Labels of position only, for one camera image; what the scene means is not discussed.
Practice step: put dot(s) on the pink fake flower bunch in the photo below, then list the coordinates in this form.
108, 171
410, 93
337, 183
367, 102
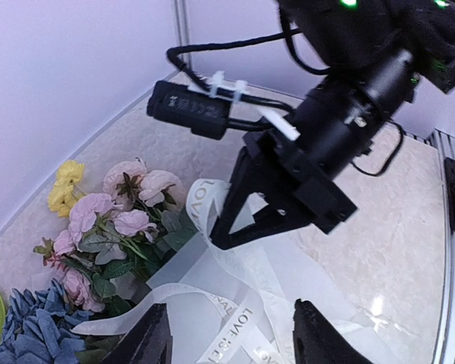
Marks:
120, 235

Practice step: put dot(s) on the yellow fake flower stem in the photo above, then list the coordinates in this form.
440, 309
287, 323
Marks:
65, 192

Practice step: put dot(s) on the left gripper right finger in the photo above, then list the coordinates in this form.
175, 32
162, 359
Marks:
316, 340

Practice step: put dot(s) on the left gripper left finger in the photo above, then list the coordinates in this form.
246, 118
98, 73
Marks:
149, 342

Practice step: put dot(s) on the right aluminium frame post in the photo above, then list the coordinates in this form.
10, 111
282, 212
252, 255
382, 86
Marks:
182, 22

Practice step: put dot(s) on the cream printed ribbon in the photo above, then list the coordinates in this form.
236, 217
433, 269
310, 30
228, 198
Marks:
195, 322

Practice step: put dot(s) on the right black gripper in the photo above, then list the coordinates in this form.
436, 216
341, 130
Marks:
298, 193

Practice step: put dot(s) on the blue fake flower bunch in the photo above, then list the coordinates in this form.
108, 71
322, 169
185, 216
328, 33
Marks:
38, 326

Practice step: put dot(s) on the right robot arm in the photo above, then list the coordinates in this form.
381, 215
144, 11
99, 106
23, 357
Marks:
376, 53

